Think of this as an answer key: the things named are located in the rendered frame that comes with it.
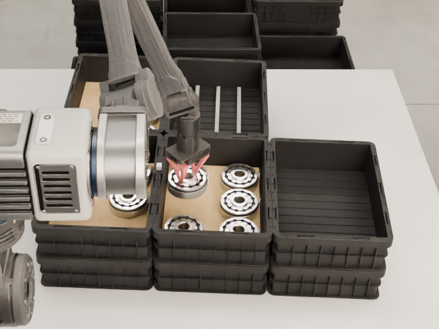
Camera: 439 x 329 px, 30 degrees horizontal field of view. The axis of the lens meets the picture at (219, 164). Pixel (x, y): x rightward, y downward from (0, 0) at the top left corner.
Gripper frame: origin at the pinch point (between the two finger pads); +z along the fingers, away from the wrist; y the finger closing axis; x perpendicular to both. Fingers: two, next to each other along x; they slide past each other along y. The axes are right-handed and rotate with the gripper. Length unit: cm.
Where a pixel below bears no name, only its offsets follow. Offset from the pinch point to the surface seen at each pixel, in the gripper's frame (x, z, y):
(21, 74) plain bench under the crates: -102, 24, -13
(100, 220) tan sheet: -12.1, 12.5, 19.9
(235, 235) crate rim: 22.8, 2.7, 4.5
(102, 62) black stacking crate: -63, 3, -20
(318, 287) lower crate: 37.8, 21.6, -12.6
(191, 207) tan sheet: 0.3, 12.3, -1.5
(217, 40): -98, 43, -106
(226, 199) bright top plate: 6.3, 9.4, -8.6
